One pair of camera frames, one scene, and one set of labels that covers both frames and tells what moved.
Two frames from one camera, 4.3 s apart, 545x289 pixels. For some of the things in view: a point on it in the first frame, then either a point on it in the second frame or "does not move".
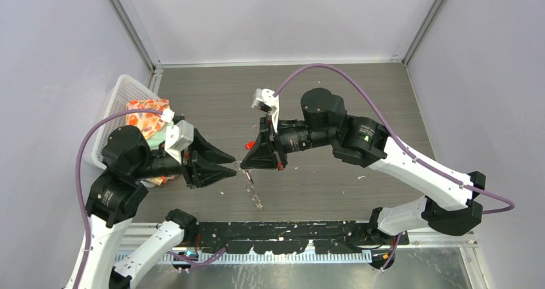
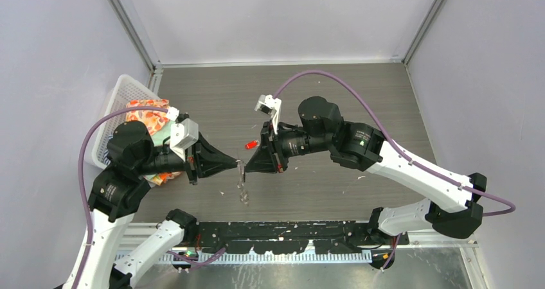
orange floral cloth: x=148 y=123 does not move
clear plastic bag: x=254 y=198 → x=241 y=173
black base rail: x=330 y=237 does not move
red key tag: x=249 y=144 does not move
